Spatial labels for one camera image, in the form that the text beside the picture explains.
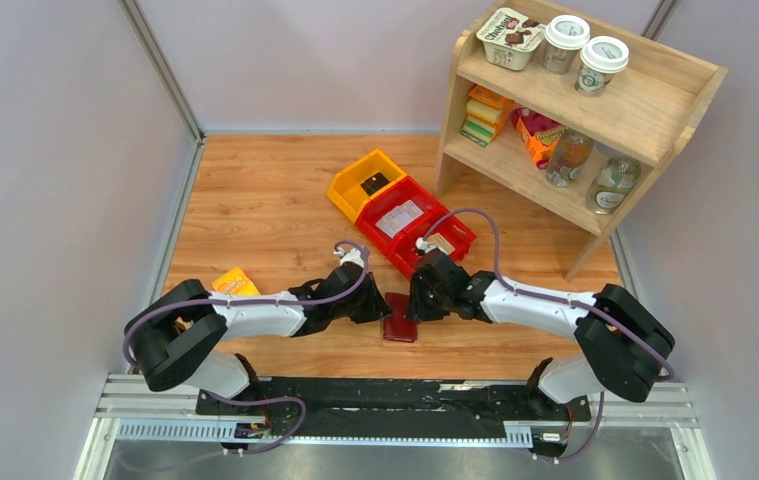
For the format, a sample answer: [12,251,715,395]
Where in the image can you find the red leather card holder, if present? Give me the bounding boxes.
[381,292,418,343]

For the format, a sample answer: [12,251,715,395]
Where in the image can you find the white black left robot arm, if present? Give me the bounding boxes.
[123,261,393,415]

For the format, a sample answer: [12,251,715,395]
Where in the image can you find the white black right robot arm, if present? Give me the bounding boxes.
[407,249,676,419]

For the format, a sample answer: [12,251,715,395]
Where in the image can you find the gold card in bin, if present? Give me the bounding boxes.
[425,232,455,255]

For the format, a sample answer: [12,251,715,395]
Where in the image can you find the white card in bin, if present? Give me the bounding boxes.
[375,200,423,239]

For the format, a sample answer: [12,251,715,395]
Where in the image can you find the black card in bin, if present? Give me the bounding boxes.
[360,172,390,198]

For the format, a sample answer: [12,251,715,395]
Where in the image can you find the red plastic bin front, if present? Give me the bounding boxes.
[381,206,476,278]

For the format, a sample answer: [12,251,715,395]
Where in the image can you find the red plastic bin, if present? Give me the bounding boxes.
[355,176,440,254]
[381,206,476,278]

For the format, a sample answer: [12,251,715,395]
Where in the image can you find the red plastic bin middle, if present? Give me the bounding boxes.
[355,176,440,254]

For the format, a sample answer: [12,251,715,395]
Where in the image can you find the yellow plastic bin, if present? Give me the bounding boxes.
[326,149,407,223]

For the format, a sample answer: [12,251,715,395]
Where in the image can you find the orange green snack box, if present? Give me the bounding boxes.
[212,268,260,296]

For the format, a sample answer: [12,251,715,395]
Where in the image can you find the stack of sponges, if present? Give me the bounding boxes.
[460,85,515,147]

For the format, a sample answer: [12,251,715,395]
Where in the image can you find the orange snack bag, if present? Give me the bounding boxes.
[510,106,566,170]

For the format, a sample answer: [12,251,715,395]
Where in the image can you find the glass bottle left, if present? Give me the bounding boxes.
[545,128,596,187]

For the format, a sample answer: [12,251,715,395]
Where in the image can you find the glass bottle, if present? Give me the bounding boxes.
[586,155,642,214]
[545,128,596,187]

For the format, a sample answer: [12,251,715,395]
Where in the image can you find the wooden shelf unit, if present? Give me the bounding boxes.
[433,1,728,281]

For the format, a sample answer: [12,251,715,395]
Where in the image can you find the glass bottle right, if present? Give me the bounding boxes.
[586,155,642,214]

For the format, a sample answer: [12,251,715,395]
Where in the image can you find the Chobani yogurt cup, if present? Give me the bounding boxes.
[476,7,546,71]

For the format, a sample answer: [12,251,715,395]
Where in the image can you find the paper coffee cup right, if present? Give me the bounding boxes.
[574,36,630,96]

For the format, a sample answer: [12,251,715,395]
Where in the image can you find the paper coffee cup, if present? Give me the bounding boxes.
[542,14,590,75]
[574,36,630,96]

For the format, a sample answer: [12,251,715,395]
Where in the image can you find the paper coffee cup left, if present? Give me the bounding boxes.
[542,14,590,75]

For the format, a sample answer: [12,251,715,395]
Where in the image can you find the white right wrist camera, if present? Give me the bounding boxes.
[414,237,438,256]

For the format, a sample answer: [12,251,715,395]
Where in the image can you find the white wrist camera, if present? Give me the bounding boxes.
[333,245,369,269]
[414,237,438,256]

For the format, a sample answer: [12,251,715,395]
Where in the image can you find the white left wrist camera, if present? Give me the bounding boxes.
[333,245,369,269]

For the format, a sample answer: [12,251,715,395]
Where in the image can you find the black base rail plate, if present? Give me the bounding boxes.
[196,377,592,439]

